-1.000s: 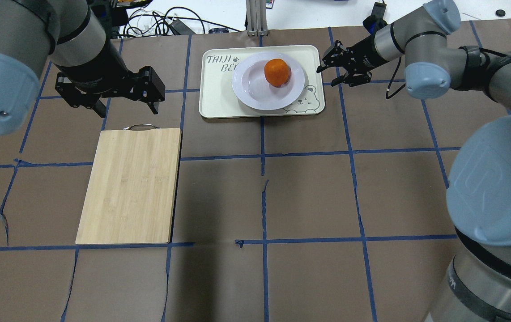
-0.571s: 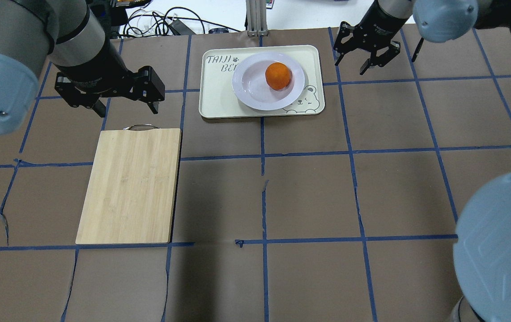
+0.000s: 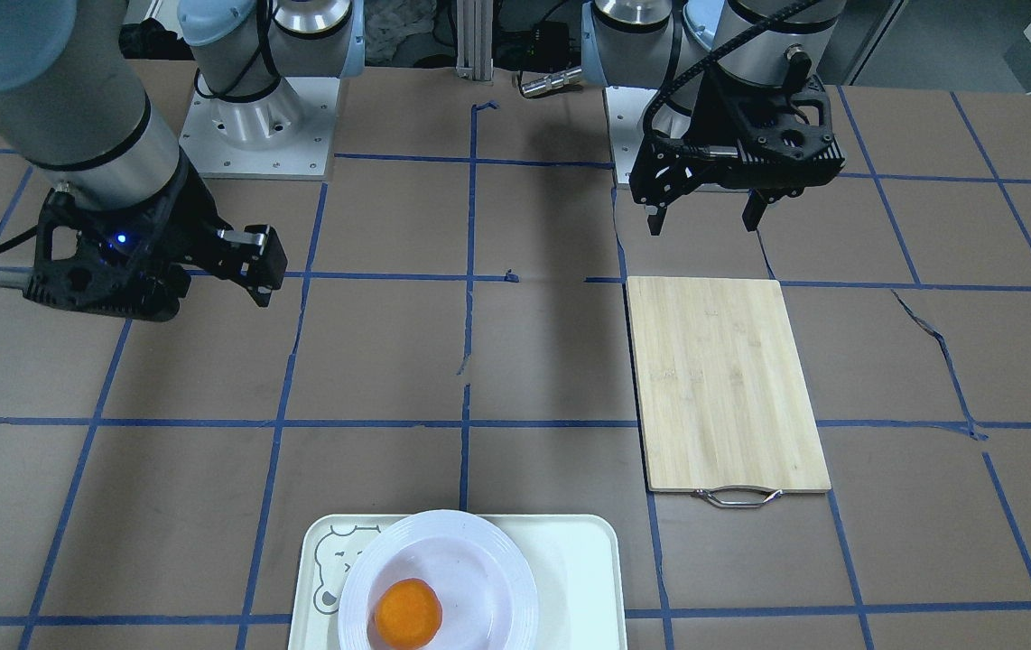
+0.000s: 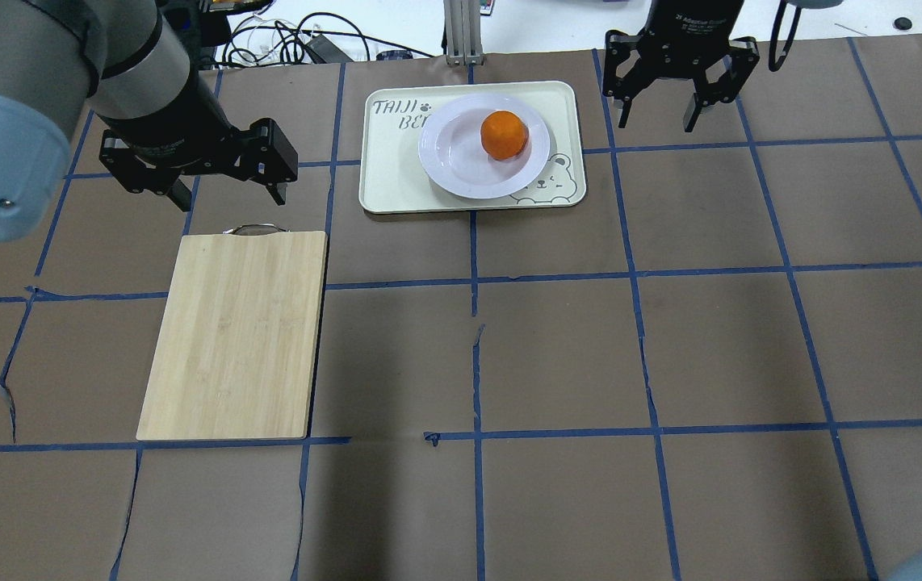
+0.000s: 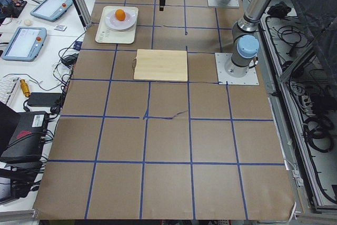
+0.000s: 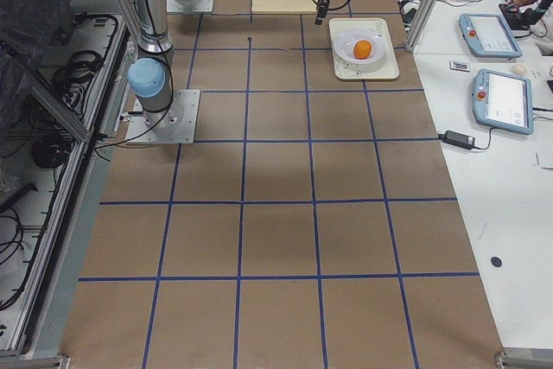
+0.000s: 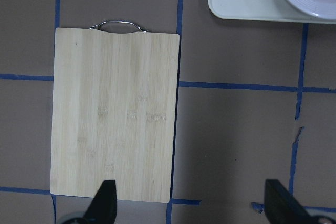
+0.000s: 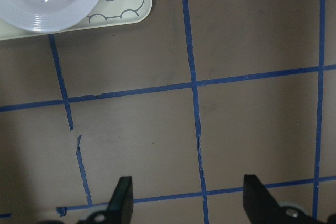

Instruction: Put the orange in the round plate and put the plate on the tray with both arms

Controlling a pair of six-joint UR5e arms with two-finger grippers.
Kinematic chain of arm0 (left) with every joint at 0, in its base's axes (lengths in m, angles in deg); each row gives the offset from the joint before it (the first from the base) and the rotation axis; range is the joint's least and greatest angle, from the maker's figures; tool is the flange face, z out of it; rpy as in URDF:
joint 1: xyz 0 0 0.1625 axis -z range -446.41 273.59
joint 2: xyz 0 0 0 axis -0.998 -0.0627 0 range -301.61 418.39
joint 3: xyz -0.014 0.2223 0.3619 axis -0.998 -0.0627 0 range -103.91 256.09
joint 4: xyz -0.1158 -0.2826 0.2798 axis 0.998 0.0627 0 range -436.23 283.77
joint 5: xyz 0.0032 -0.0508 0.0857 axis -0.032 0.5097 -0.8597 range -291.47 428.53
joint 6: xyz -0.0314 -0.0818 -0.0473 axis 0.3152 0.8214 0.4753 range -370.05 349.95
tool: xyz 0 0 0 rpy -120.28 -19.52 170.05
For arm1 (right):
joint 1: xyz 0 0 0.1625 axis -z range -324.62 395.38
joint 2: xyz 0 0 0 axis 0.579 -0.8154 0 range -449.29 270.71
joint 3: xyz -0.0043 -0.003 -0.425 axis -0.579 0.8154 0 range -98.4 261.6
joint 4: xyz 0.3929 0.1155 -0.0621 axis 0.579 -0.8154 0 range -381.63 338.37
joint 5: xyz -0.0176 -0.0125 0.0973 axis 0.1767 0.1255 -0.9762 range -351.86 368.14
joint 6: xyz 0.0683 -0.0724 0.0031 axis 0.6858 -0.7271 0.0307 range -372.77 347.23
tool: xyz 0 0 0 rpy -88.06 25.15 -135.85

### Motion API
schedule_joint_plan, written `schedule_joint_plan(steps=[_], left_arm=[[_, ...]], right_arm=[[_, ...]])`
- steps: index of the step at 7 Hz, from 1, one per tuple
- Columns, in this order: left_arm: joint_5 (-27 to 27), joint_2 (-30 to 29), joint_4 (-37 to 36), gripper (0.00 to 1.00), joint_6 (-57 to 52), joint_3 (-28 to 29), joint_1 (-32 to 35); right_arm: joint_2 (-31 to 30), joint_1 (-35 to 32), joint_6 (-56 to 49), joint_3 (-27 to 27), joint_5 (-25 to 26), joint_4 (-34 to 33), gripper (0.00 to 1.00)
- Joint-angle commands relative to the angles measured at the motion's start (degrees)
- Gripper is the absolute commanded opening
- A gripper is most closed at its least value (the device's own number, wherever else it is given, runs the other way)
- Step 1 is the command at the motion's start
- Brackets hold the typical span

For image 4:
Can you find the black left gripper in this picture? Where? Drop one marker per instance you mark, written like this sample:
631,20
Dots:
181,115

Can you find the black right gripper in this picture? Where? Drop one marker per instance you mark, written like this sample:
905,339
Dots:
691,28

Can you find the orange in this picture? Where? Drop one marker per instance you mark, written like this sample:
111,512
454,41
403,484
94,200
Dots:
503,135

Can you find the white ridged plate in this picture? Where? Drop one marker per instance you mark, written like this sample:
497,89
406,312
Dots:
452,153

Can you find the cream bear tray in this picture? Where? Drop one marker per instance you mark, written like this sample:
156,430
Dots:
392,180

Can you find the black power adapter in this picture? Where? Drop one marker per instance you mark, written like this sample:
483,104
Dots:
321,50

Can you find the bamboo cutting board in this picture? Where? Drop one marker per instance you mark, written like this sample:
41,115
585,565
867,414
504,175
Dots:
235,359

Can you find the aluminium frame post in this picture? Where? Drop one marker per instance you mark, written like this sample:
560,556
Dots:
462,41

